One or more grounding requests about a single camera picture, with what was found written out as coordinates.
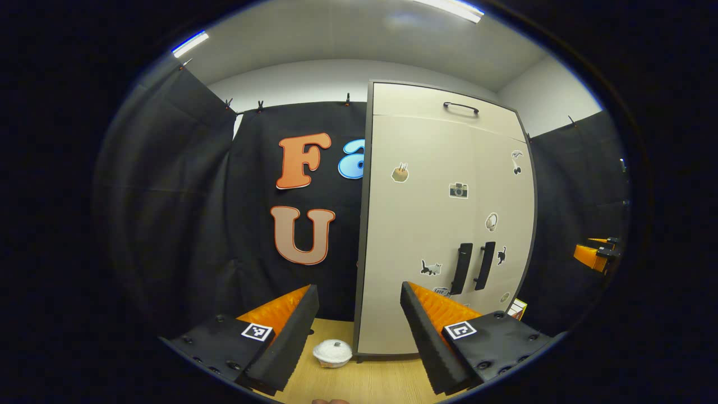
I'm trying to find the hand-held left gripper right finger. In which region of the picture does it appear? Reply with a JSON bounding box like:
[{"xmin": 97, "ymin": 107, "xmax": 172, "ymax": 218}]
[{"xmin": 399, "ymin": 281, "xmax": 568, "ymax": 397}]

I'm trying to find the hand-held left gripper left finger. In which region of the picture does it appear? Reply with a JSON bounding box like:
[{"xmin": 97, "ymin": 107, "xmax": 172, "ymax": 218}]
[{"xmin": 160, "ymin": 284, "xmax": 320, "ymax": 397}]

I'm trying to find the white cabinet door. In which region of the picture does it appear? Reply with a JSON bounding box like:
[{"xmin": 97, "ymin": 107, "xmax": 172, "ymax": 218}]
[
  {"xmin": 470, "ymin": 125, "xmax": 535, "ymax": 316},
  {"xmin": 356, "ymin": 114, "xmax": 477, "ymax": 356}
]

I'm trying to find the white shoe cabinet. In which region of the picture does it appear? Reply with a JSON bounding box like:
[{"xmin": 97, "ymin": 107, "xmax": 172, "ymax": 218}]
[{"xmin": 352, "ymin": 80, "xmax": 539, "ymax": 363}]

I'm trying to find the white cabinet drawer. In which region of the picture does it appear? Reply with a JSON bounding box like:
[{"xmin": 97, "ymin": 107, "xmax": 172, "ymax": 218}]
[{"xmin": 370, "ymin": 82, "xmax": 528, "ymax": 143}]

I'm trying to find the white lidded bowl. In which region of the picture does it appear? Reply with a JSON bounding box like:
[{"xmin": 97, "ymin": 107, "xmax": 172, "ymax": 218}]
[{"xmin": 312, "ymin": 339, "xmax": 354, "ymax": 370}]

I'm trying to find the black backdrop cloth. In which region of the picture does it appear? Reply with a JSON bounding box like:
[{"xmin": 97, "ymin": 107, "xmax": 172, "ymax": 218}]
[{"xmin": 93, "ymin": 59, "xmax": 632, "ymax": 338}]

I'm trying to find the small ceiling light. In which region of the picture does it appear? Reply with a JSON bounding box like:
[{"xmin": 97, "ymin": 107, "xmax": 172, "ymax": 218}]
[{"xmin": 171, "ymin": 30, "xmax": 210, "ymax": 59}]

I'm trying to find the black right door handle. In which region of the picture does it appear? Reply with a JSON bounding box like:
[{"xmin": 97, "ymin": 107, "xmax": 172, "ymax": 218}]
[{"xmin": 473, "ymin": 241, "xmax": 497, "ymax": 292}]

